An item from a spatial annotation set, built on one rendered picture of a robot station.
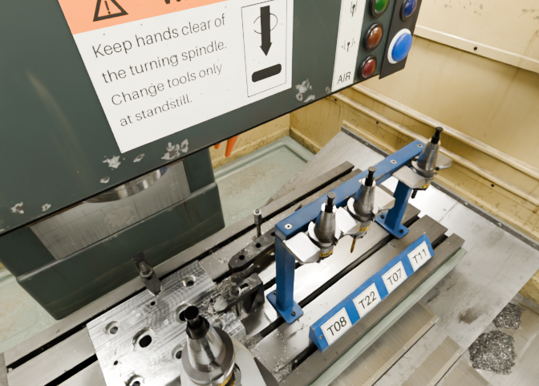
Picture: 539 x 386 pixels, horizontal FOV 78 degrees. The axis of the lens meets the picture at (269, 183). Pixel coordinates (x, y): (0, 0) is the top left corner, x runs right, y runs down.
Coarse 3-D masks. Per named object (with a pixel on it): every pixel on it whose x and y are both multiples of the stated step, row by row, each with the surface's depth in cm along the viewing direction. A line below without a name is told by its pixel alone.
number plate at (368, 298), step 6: (372, 288) 86; (360, 294) 84; (366, 294) 85; (372, 294) 86; (378, 294) 87; (354, 300) 83; (360, 300) 84; (366, 300) 85; (372, 300) 86; (378, 300) 87; (360, 306) 84; (366, 306) 85; (372, 306) 86; (360, 312) 84; (366, 312) 85
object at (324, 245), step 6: (312, 222) 67; (312, 228) 66; (336, 228) 66; (312, 234) 65; (336, 234) 65; (312, 240) 65; (318, 240) 64; (324, 240) 64; (330, 240) 65; (336, 240) 65; (324, 246) 65
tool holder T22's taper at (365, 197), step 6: (360, 186) 66; (366, 186) 65; (372, 186) 65; (360, 192) 67; (366, 192) 66; (372, 192) 66; (360, 198) 67; (366, 198) 66; (372, 198) 67; (354, 204) 69; (360, 204) 68; (366, 204) 67; (372, 204) 68; (360, 210) 68; (366, 210) 68
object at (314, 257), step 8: (288, 240) 65; (296, 240) 65; (304, 240) 65; (288, 248) 64; (296, 248) 64; (304, 248) 64; (312, 248) 64; (320, 248) 64; (296, 256) 63; (304, 256) 62; (312, 256) 62
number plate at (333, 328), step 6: (342, 312) 82; (330, 318) 80; (336, 318) 81; (342, 318) 81; (348, 318) 82; (324, 324) 79; (330, 324) 80; (336, 324) 80; (342, 324) 81; (348, 324) 82; (324, 330) 79; (330, 330) 80; (336, 330) 80; (342, 330) 81; (330, 336) 80; (336, 336) 80; (330, 342) 80
